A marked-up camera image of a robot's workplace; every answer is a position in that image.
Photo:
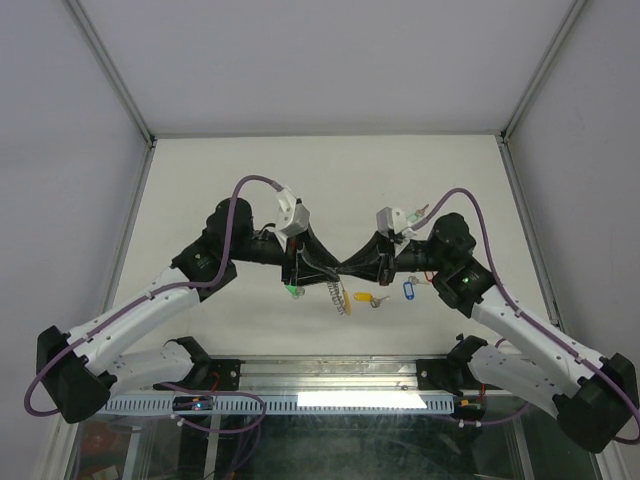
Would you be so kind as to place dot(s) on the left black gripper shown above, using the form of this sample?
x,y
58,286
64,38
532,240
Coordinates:
x,y
306,260

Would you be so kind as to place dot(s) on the white slotted cable duct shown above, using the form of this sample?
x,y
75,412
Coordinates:
x,y
306,403

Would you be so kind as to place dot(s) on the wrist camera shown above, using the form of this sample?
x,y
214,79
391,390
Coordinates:
x,y
293,217
393,224

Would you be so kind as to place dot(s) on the keyring with yellow handle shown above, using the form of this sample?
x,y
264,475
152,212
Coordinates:
x,y
339,297

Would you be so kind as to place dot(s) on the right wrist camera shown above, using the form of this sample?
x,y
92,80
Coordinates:
x,y
393,224

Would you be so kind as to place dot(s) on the yellow tag key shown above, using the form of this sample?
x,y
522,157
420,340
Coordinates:
x,y
372,300

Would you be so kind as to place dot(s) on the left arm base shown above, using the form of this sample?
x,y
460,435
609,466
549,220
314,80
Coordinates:
x,y
205,372

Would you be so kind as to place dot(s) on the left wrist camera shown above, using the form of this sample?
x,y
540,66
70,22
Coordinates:
x,y
293,217

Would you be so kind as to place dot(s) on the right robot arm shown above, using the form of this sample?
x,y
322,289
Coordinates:
x,y
589,395

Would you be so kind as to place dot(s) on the aluminium mounting rail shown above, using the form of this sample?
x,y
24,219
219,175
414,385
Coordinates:
x,y
289,374

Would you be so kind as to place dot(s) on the blue tag key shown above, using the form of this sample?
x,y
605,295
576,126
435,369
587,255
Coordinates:
x,y
410,284

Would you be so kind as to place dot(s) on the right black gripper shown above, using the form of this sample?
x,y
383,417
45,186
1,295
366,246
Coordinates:
x,y
375,261

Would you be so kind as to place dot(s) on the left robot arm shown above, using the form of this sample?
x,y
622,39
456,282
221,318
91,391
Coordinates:
x,y
82,369

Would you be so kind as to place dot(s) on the light green tag key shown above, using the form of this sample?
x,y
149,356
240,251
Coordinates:
x,y
417,215

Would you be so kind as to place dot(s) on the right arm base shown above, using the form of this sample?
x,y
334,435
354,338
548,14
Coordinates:
x,y
451,372

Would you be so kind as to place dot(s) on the bright green tag key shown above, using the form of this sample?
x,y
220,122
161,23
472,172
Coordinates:
x,y
296,292

